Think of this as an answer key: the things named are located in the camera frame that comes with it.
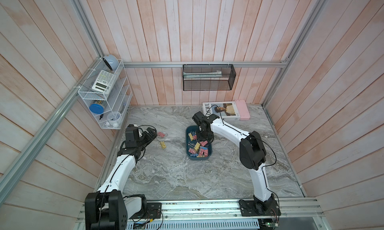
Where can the white wire wall shelf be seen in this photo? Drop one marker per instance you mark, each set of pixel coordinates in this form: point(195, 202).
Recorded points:
point(119, 98)

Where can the pink case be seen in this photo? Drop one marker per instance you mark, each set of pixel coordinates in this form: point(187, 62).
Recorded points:
point(243, 110)

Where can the teal plastic storage box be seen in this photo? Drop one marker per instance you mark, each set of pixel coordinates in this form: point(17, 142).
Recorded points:
point(196, 150)

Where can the white LOEWE book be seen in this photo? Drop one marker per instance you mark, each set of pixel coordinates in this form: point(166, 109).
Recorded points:
point(225, 110)

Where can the white cup on shelf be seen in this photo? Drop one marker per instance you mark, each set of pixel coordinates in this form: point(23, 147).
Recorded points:
point(113, 119)

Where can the blue lid container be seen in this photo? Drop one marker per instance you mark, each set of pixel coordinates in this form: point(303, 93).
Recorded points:
point(97, 107)

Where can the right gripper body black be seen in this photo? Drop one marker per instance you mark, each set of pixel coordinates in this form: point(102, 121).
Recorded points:
point(202, 136)

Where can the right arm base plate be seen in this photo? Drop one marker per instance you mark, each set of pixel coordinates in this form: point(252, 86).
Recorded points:
point(256, 207)

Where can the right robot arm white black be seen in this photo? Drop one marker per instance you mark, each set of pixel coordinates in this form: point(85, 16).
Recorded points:
point(252, 150)

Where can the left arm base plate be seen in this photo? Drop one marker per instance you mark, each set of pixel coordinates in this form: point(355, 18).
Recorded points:
point(152, 211)

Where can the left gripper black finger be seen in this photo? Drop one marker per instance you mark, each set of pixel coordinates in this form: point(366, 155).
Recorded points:
point(149, 138)
point(150, 131)

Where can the black mesh wall basket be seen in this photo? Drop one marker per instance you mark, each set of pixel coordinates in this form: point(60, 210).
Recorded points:
point(209, 84)

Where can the white calculator on shelf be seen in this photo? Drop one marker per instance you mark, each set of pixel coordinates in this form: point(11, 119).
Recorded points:
point(104, 82)

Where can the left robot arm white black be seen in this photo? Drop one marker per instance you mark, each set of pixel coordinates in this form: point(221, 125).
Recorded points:
point(107, 209)

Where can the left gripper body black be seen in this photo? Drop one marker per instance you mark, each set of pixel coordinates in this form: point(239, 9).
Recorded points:
point(141, 142)

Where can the papers in mesh basket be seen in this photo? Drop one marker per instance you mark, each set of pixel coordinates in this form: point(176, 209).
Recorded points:
point(202, 75)

